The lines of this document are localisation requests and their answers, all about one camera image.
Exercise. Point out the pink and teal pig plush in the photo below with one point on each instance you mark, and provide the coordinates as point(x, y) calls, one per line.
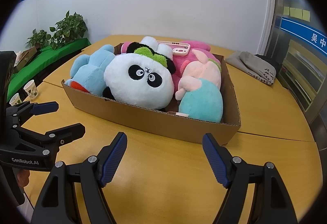
point(201, 101)

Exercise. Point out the paper cup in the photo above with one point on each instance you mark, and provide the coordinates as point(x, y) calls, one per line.
point(31, 89)
point(14, 99)

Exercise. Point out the grey printed bag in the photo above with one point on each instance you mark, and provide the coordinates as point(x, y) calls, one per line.
point(251, 67)

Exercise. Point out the large potted plant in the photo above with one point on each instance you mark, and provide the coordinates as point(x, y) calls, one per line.
point(67, 27)

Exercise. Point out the person's left hand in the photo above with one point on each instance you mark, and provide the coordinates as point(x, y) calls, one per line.
point(22, 179)

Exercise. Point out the small brown cardboard box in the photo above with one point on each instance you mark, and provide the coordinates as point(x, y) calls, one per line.
point(24, 55)

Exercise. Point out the small potted plant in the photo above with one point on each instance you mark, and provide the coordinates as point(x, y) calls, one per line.
point(38, 37)

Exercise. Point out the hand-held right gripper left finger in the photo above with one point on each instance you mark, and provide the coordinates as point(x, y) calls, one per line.
point(113, 160)

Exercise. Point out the blue cat plush toy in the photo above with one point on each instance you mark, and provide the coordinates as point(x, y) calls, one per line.
point(89, 70)

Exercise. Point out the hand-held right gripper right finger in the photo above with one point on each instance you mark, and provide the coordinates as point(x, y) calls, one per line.
point(216, 160)

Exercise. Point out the green cloth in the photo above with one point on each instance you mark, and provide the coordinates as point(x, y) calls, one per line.
point(51, 55)

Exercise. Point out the yellow sticky note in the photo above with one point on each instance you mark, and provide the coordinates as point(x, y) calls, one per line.
point(306, 15)
point(299, 12)
point(286, 10)
point(292, 12)

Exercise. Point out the pink phone case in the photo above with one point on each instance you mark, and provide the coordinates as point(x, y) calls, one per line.
point(178, 51)

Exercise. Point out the blue lettered band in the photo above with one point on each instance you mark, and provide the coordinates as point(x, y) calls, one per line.
point(304, 35)

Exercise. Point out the pink plush toy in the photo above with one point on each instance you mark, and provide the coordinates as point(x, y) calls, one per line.
point(180, 65)

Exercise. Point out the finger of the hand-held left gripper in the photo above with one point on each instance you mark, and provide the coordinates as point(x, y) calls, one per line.
point(44, 107)
point(67, 132)

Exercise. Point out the panda plush toy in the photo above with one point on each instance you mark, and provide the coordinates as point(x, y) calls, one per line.
point(138, 86)

